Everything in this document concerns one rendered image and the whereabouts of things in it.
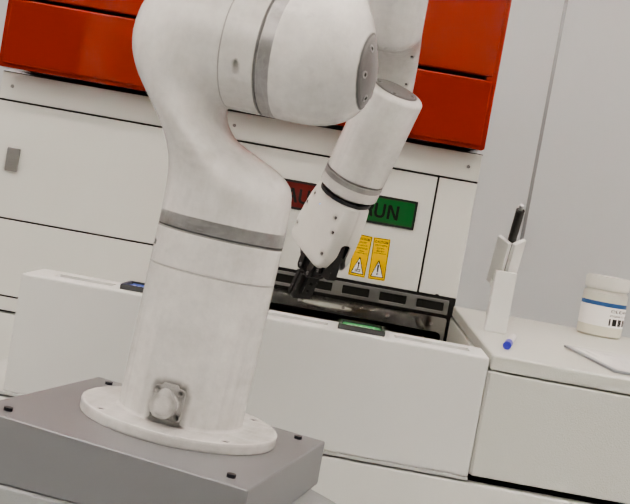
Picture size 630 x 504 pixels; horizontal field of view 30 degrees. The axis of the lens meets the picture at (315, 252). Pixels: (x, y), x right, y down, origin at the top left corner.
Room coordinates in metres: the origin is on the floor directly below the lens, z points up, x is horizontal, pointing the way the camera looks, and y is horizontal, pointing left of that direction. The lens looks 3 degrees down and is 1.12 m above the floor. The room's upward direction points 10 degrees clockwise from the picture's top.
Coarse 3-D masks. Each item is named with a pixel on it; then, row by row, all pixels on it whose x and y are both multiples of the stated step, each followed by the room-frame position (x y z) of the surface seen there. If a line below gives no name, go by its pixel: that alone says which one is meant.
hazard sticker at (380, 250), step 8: (376, 240) 1.99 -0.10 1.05; (384, 240) 1.99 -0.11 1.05; (376, 248) 1.99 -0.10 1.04; (384, 248) 1.99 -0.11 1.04; (376, 256) 1.99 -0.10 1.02; (384, 256) 1.99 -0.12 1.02; (376, 264) 1.99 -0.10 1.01; (384, 264) 1.99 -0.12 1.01; (376, 272) 1.99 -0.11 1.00; (384, 272) 1.99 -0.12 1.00; (384, 280) 1.99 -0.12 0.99
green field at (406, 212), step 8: (384, 200) 1.99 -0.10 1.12; (392, 200) 1.99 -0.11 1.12; (376, 208) 1.99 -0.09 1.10; (384, 208) 1.99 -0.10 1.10; (392, 208) 1.99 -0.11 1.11; (400, 208) 1.99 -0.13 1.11; (408, 208) 1.99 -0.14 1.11; (368, 216) 1.99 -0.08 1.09; (376, 216) 1.99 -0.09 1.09; (384, 216) 1.99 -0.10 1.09; (392, 216) 1.99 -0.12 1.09; (400, 216) 1.99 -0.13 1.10; (408, 216) 1.99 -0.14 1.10; (400, 224) 1.99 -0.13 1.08; (408, 224) 1.99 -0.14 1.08
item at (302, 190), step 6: (294, 186) 1.99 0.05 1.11; (300, 186) 1.99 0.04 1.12; (306, 186) 1.99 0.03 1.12; (312, 186) 1.99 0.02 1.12; (294, 192) 1.99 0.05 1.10; (300, 192) 1.99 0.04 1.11; (306, 192) 1.99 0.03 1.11; (294, 198) 1.99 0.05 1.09; (300, 198) 1.99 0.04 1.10; (306, 198) 1.99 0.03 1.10; (294, 204) 1.99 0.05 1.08; (300, 204) 1.99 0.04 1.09
